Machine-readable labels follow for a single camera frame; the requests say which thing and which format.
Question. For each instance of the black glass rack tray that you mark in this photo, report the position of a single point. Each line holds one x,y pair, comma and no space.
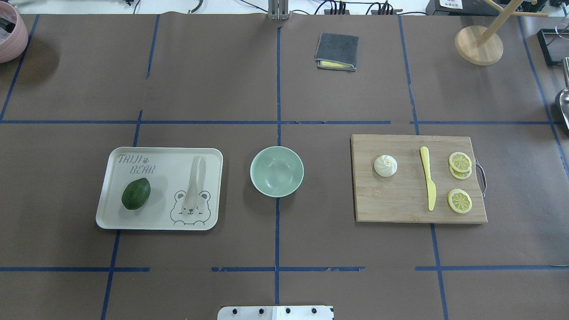
554,48

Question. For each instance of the grey metal bracket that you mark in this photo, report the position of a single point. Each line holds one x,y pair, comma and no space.
278,10

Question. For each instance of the wooden cutting board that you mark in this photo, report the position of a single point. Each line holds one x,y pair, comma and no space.
402,198

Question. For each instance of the pink bowl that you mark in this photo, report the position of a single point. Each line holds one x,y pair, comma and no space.
12,43

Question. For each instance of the lower lemon slice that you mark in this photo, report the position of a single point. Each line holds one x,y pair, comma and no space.
459,201

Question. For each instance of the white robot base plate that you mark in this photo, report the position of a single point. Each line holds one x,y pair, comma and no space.
290,312

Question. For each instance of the white steamed bun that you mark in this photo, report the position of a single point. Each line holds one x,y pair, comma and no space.
385,165

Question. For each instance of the yellow plastic knife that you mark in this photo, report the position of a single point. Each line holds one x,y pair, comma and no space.
429,183

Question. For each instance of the light green bowl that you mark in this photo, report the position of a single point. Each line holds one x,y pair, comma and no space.
277,171

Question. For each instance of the cream ceramic spoon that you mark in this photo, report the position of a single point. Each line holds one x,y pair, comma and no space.
196,183

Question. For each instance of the metal scoop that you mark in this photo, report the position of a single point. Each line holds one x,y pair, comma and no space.
562,98

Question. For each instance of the upper bottom lemon slice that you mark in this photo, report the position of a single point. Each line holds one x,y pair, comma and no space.
460,175

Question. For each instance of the lemon slice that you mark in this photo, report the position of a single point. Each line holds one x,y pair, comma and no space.
460,162
459,201
460,175

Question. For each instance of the cream bear serving tray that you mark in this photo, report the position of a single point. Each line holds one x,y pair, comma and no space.
168,171

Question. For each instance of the green avocado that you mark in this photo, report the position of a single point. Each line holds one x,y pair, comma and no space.
136,194

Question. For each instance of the upper top lemon slice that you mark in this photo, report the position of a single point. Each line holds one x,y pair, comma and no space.
460,162

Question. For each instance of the wooden mug tree stand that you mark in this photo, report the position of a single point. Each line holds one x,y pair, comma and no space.
481,45

